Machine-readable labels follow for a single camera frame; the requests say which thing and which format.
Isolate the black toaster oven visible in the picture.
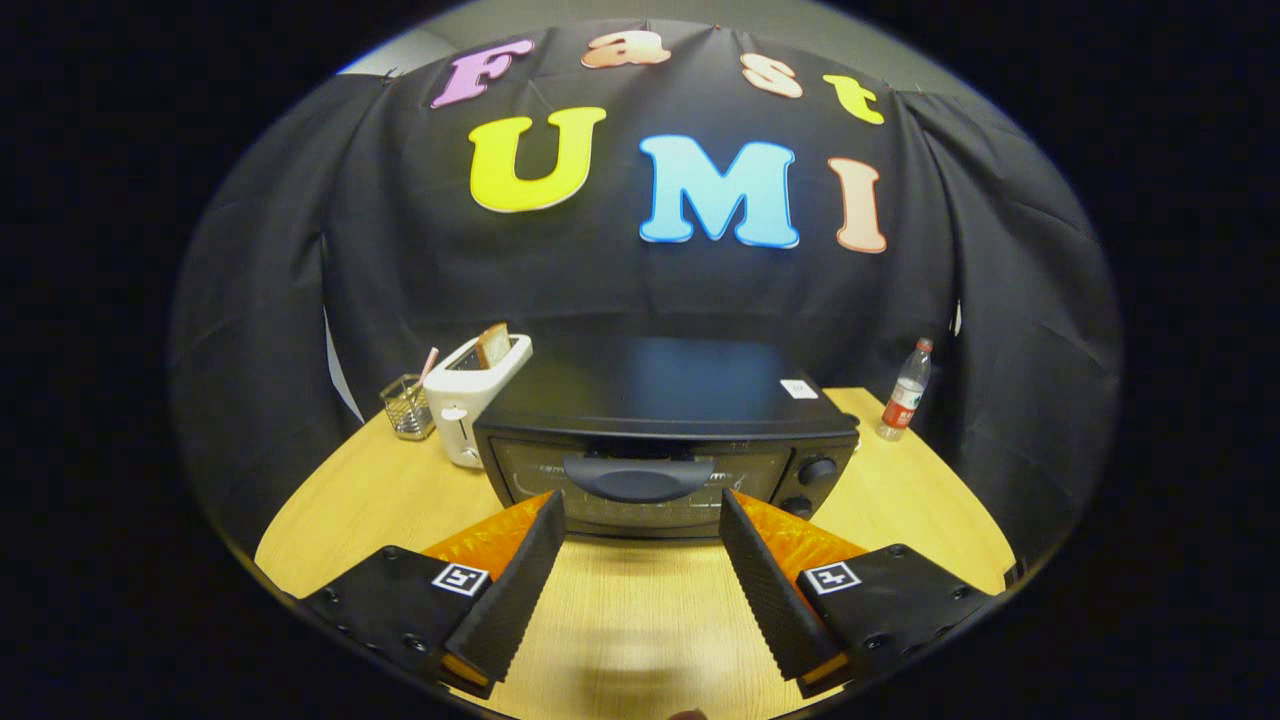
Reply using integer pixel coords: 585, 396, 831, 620
472, 337, 861, 541

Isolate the wire mesh basket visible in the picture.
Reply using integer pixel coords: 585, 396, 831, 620
379, 373, 437, 442

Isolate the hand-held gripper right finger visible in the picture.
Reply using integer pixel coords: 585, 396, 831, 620
718, 488, 996, 701

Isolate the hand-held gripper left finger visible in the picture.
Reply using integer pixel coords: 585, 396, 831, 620
300, 490, 569, 701

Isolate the clear plastic water bottle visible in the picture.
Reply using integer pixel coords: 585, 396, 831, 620
877, 337, 934, 442

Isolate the white pop-up toaster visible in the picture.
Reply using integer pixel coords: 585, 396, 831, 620
423, 333, 534, 469

